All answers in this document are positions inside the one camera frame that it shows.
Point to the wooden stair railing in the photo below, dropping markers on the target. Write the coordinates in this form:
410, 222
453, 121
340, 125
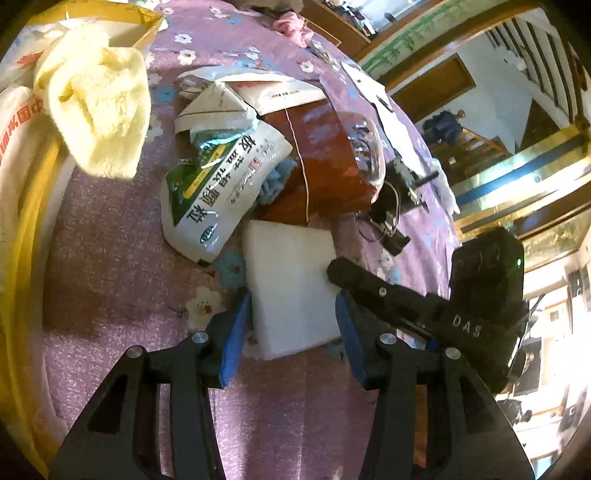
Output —
485, 147

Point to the white cloth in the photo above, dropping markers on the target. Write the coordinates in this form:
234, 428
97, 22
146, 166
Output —
445, 184

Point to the white paper sheet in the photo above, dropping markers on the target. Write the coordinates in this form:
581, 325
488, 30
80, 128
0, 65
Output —
392, 122

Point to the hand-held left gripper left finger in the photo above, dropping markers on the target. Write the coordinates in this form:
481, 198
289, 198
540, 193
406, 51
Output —
235, 341

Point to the blue fluffy cloth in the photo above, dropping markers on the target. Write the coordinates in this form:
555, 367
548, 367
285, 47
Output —
277, 182

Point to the black pen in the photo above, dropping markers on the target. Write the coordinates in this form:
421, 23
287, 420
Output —
383, 99

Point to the pink cloth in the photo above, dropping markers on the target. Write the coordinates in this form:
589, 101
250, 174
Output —
291, 25

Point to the gold blue framed panel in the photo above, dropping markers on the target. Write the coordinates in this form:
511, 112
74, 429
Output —
531, 184

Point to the flat white packet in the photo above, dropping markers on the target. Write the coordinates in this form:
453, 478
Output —
277, 94

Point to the white foam tray yellow rim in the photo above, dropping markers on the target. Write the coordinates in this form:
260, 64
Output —
27, 240

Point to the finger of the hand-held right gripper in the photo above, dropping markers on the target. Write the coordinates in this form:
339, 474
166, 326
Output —
369, 286

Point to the folded white packet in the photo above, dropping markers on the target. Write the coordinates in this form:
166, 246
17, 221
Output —
212, 108

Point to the yellow towel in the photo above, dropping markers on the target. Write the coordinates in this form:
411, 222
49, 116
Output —
101, 106

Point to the green white packet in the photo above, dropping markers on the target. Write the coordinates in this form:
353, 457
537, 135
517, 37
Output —
217, 203

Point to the red brown packet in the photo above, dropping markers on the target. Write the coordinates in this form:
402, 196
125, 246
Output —
323, 157

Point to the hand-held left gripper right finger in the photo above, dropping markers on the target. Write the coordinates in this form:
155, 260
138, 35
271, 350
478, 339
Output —
353, 341

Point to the wooden door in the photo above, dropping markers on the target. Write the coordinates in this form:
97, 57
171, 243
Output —
429, 87

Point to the white foam block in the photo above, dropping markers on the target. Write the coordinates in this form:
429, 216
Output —
291, 286

